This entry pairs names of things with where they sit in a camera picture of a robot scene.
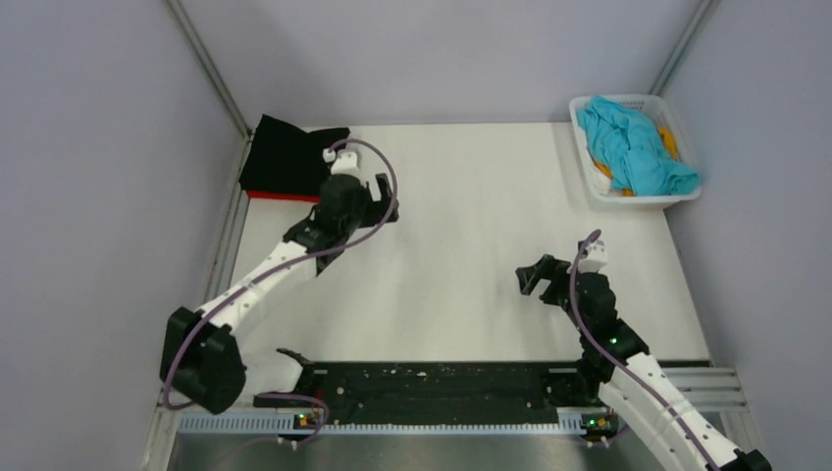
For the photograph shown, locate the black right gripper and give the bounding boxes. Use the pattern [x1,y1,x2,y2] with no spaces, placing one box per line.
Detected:
[517,253,591,334]

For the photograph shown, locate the black t shirt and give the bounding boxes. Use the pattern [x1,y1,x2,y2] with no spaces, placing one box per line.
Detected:
[238,115,350,197]

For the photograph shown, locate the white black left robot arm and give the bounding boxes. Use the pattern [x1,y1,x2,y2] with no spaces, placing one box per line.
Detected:
[160,174,399,414]

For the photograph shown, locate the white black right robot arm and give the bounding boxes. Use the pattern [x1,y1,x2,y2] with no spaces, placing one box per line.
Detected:
[515,230,772,470]

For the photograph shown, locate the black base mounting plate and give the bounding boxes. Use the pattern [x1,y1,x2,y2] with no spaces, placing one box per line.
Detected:
[253,361,642,427]

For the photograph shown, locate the orange t shirt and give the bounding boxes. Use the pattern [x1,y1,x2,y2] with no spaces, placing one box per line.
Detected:
[587,126,692,197]

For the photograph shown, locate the folded red t shirt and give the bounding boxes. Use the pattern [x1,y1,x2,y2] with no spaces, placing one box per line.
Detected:
[245,189,320,203]

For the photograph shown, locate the light blue t shirt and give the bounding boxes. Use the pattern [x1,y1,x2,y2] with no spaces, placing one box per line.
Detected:
[576,96,701,197]

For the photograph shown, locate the white plastic laundry basket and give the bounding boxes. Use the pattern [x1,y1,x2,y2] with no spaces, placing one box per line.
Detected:
[569,94,702,211]

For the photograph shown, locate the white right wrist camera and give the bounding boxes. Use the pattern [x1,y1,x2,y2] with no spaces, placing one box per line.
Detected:
[577,239,609,273]

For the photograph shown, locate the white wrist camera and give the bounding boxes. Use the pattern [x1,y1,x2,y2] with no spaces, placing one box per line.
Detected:
[322,148,361,178]
[577,239,609,273]

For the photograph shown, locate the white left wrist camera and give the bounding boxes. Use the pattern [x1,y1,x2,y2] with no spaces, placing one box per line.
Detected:
[322,148,361,178]

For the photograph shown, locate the grey slotted cable duct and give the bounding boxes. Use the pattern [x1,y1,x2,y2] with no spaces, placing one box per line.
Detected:
[178,411,613,438]

